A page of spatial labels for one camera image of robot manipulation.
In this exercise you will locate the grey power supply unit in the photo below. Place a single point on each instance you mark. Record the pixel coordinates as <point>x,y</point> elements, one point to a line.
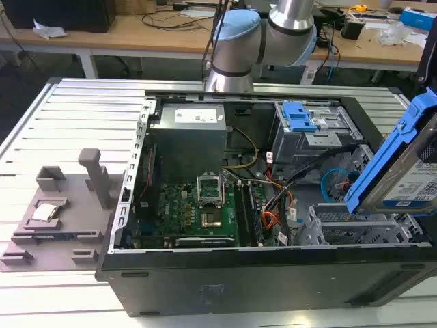
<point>189,143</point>

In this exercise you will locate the black PC case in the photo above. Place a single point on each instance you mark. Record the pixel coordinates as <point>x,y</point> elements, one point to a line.
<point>239,283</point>

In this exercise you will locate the blue drive cage latch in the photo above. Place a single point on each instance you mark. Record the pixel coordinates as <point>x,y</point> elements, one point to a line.
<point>297,118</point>

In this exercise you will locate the wooden desk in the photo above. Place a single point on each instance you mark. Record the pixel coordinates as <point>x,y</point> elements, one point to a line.
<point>136,37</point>

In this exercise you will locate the black graphics card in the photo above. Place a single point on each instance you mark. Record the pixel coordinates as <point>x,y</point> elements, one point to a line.
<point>205,242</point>

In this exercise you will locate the grey parts rack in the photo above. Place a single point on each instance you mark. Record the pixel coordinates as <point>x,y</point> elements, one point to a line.
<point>78,218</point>

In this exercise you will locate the black RAM slot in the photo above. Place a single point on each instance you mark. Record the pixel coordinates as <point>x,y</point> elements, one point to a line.
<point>241,215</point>

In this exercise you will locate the clear plastic bag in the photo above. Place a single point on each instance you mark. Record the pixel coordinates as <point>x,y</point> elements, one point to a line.
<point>394,34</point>

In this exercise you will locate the metal disk bay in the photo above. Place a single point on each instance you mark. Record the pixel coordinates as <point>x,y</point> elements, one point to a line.
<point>358,229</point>

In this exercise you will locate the green motherboard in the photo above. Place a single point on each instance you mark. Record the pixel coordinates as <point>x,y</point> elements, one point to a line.
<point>174,212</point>

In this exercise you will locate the RAM stick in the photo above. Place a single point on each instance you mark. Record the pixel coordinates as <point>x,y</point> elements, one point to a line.
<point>255,215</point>

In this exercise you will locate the blue cardboard box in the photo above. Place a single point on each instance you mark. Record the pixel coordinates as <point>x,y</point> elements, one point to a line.
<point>418,18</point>

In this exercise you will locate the metal drive cage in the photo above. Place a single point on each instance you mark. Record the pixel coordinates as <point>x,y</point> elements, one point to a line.
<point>307,143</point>

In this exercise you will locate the hard disk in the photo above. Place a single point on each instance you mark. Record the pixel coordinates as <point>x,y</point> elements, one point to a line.
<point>385,160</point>

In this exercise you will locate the CPU socket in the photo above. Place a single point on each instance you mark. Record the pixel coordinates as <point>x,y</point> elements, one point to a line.
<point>210,219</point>

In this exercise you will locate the large black box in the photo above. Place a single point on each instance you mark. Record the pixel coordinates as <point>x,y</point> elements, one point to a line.
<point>58,15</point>

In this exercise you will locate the small black device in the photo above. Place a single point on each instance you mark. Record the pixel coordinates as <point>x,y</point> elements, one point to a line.
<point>352,29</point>

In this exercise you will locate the silver CPU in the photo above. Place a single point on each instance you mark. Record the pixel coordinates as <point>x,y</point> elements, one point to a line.
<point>45,212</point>

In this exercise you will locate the crumpled white paper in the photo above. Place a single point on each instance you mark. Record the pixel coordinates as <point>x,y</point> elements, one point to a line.
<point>48,30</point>

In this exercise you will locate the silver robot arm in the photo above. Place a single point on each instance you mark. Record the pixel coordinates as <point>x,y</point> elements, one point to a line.
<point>235,51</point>

